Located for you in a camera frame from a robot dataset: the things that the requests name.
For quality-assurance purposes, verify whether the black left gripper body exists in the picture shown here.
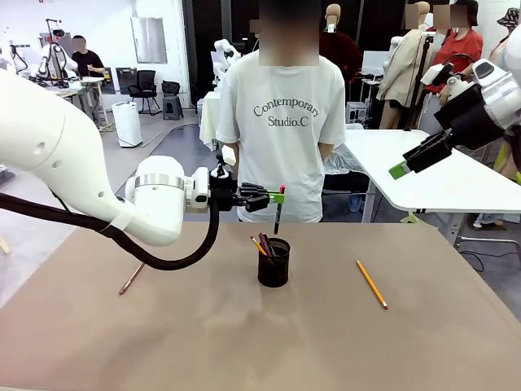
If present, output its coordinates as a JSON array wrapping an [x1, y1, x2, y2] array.
[[209, 174, 245, 213]]

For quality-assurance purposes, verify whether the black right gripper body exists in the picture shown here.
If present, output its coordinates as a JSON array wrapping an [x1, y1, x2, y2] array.
[[433, 83, 508, 152]]

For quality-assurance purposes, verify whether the black marker with pink caps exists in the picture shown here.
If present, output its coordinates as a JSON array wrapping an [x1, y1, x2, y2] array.
[[273, 183, 287, 235]]

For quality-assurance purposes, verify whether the long yellow pencil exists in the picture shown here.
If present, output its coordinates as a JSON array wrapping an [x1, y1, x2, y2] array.
[[356, 259, 389, 310]]

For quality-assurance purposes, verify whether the black mesh pen holder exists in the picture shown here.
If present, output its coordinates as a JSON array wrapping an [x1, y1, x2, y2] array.
[[256, 237, 291, 288]]

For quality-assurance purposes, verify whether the person in white T-shirt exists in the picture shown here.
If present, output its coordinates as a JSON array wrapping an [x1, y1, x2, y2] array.
[[215, 0, 350, 224]]

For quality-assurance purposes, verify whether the short yellow pencil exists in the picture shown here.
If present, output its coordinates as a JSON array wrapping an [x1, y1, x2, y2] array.
[[249, 235, 269, 257]]

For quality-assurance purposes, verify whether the black tripod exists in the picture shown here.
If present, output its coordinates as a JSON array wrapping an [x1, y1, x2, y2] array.
[[402, 36, 435, 131]]

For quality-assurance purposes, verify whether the person in red shirt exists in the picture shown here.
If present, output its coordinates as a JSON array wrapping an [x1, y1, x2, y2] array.
[[422, 0, 485, 94]]

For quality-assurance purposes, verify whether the mannequin in beige coat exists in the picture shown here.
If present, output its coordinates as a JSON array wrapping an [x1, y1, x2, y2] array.
[[376, 2, 432, 131]]

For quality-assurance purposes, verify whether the cream tablecloth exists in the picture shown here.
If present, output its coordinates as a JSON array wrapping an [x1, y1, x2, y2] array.
[[198, 90, 229, 152]]

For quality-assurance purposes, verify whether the clear plastic bag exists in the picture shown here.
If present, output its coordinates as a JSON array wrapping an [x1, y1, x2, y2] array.
[[323, 146, 367, 176]]

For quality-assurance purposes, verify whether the black stool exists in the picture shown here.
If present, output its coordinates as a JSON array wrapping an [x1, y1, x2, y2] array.
[[161, 80, 185, 121]]

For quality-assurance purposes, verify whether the white floor appliance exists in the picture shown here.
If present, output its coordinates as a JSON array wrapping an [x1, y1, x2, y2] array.
[[112, 101, 143, 148]]

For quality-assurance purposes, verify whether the mannequin in dark red garment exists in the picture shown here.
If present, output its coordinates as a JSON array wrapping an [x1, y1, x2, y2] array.
[[319, 3, 363, 82]]

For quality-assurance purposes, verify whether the black office chair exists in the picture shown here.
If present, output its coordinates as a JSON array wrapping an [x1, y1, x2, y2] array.
[[129, 69, 162, 115]]

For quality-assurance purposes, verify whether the person in black shirt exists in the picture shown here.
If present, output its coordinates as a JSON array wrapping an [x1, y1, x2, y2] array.
[[72, 35, 106, 78]]

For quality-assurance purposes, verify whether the white background robot with stand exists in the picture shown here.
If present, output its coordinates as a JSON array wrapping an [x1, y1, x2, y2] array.
[[38, 18, 78, 89]]

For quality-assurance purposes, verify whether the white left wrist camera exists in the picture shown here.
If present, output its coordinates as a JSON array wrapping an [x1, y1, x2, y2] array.
[[214, 145, 238, 180]]

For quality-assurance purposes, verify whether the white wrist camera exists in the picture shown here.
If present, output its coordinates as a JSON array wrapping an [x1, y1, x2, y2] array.
[[420, 61, 469, 103], [214, 145, 238, 180]]

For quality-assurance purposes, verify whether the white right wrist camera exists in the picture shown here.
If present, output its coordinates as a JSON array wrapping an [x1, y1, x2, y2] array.
[[420, 61, 469, 103]]

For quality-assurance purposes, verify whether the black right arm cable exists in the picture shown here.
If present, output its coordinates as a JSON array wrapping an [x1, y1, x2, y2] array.
[[441, 51, 477, 68]]

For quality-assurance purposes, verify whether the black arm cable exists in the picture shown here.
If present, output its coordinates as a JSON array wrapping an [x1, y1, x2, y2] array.
[[441, 51, 477, 68], [0, 191, 223, 272]]

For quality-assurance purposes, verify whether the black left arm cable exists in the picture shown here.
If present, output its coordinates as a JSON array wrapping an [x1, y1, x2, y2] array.
[[0, 191, 223, 272]]

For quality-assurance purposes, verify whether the grey wall panel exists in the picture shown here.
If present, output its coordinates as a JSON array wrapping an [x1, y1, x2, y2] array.
[[129, 15, 169, 65]]

